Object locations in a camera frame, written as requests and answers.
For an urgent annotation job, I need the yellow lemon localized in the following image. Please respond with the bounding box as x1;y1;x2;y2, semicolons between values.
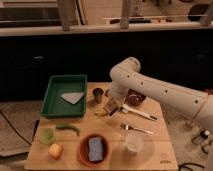
48;143;63;159

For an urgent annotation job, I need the spice bottle rack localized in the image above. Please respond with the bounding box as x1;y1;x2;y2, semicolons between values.
191;129;212;154

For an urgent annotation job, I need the white cloth piece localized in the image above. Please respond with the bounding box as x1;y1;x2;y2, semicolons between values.
61;92;84;104

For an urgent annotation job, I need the green plastic tray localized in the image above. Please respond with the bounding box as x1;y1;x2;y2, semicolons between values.
41;75;87;118

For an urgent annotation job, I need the dark red bowl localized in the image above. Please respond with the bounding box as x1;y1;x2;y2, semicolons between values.
126;90;145;106

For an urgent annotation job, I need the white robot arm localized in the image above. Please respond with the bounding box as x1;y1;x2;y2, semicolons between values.
110;57;213;130

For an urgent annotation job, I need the clear plastic cup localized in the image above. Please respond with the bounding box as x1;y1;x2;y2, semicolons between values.
124;132;144;155

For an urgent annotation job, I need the black cable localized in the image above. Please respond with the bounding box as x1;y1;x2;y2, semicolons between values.
0;110;33;146

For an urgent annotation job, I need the green chili pepper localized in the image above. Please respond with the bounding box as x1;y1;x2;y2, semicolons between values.
56;124;80;136

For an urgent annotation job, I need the green plastic cup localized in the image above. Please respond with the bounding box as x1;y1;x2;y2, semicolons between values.
39;128;55;145

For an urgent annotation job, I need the orange bowl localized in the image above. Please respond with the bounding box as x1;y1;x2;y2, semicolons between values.
77;134;109;168

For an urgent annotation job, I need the blue sponge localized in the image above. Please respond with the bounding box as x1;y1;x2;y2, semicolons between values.
88;136;103;162

